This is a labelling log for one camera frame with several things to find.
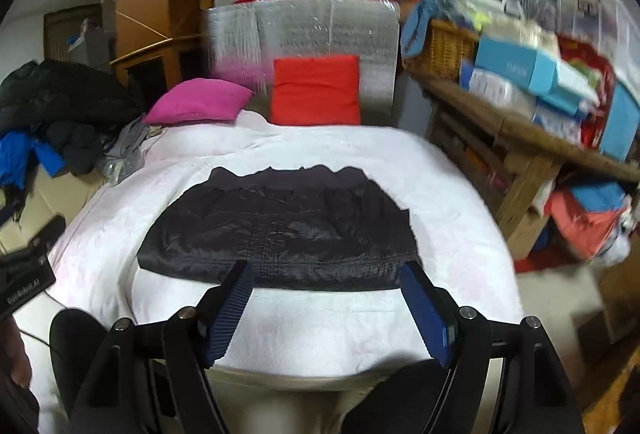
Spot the salmon red garment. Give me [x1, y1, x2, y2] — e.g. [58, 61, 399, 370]
[544, 183, 630, 261]

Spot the red pillow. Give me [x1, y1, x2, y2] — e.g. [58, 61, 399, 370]
[269, 55, 361, 126]

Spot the grey folded garment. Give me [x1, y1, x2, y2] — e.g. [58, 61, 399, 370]
[96, 114, 162, 186]

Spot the wooden cabinet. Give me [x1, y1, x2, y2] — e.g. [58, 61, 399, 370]
[113, 0, 203, 106]

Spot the beige sofa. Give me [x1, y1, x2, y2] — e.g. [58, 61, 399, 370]
[1, 165, 105, 254]

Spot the silver foil insulation mat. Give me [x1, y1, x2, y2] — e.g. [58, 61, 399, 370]
[202, 0, 400, 125]

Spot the white fluffy bed blanket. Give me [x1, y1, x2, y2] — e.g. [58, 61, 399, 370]
[14, 109, 525, 434]

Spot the wicker basket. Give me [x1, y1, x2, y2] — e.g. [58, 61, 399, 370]
[402, 19, 480, 82]

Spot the magenta pillow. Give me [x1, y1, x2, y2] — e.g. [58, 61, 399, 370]
[144, 78, 253, 125]

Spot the blue garment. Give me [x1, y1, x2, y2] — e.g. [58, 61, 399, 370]
[0, 131, 66, 189]

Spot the wooden side table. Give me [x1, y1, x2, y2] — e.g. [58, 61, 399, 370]
[405, 64, 639, 260]

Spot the pile of black clothes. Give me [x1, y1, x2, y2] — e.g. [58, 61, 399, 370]
[1, 59, 142, 175]

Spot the blue cardboard box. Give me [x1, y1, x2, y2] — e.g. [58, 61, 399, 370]
[475, 36, 558, 96]

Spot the light blue cloth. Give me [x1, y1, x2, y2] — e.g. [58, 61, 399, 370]
[400, 0, 450, 59]

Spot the dark navy quilted jacket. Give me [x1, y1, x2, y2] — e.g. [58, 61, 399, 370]
[137, 165, 420, 292]

